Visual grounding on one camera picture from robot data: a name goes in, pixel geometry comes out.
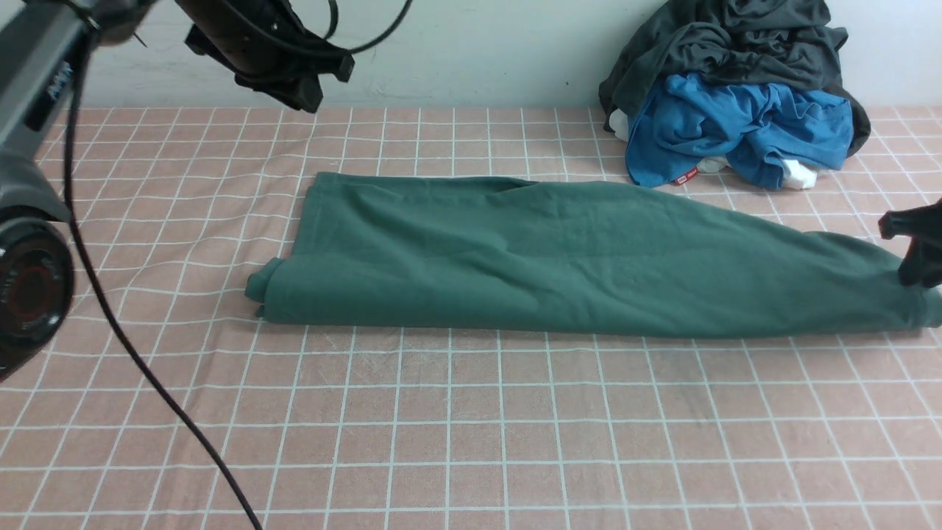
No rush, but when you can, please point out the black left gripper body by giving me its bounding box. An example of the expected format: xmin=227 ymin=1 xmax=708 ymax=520
xmin=177 ymin=1 xmax=355 ymax=90

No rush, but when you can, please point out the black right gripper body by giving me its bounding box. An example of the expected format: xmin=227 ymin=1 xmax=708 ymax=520
xmin=879 ymin=200 xmax=941 ymax=255

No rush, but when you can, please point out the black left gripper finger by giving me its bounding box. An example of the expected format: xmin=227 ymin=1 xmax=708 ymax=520
xmin=255 ymin=75 xmax=324 ymax=114

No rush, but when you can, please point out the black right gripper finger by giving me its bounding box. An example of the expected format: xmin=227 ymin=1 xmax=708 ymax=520
xmin=898 ymin=246 xmax=941 ymax=289

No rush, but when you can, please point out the green long-sleeved shirt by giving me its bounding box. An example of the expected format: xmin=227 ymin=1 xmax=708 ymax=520
xmin=245 ymin=172 xmax=940 ymax=339

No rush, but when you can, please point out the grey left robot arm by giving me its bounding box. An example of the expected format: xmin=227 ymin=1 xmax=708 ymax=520
xmin=1 ymin=1 xmax=355 ymax=378

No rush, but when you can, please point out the dark grey crumpled garment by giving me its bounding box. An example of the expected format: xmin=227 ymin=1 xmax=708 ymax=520
xmin=598 ymin=1 xmax=871 ymax=155

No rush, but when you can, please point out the blue crumpled garment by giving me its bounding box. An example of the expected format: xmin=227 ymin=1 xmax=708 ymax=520
xmin=626 ymin=71 xmax=854 ymax=190

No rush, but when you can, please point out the pink checkered tablecloth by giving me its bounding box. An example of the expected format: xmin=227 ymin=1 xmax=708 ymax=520
xmin=0 ymin=107 xmax=942 ymax=530

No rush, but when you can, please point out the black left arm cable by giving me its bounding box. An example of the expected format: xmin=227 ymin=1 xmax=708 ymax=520
xmin=62 ymin=0 xmax=414 ymax=530

